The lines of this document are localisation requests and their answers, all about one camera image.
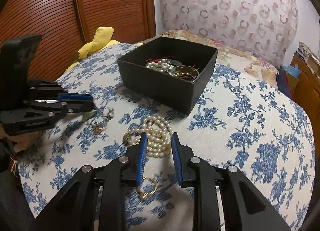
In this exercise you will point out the wooden cabinet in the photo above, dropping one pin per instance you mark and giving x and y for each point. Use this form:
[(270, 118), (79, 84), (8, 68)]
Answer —
[(307, 86)]

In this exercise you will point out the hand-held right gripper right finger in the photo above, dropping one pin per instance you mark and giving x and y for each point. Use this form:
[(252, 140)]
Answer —
[(177, 161)]

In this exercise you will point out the blue paper bag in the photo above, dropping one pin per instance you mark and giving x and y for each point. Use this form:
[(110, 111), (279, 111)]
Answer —
[(293, 69)]

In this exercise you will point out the stack of patterned cloth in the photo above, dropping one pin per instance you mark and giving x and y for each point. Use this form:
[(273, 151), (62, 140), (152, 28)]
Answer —
[(303, 49)]

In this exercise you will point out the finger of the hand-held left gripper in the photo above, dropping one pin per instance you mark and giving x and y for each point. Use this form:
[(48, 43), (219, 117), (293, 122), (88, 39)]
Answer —
[(75, 97), (80, 108)]

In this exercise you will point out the person's left hand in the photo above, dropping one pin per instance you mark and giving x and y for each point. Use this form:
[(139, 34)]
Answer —
[(25, 142)]

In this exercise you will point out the dark blue blanket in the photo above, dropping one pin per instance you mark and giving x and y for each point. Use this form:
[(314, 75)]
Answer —
[(283, 81)]

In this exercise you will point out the black box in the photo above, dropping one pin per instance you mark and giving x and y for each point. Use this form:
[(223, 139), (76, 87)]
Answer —
[(160, 91)]

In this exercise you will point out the yellow plush toy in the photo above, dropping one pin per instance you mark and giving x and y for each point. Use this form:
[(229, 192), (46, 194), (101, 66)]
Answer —
[(100, 41)]

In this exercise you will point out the cardboard box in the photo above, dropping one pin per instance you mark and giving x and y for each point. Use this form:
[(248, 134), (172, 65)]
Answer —
[(313, 62)]

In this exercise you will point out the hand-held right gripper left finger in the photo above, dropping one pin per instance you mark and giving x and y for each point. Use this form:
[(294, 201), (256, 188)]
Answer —
[(142, 161)]

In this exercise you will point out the blue floral tablecloth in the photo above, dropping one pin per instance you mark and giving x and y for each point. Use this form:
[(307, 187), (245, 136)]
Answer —
[(250, 126)]

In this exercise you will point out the circle patterned curtain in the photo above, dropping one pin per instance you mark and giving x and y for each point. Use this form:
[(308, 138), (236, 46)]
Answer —
[(225, 8)]

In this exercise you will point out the wooden louvered wardrobe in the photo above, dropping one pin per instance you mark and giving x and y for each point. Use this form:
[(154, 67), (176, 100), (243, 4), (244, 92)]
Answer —
[(112, 3)]

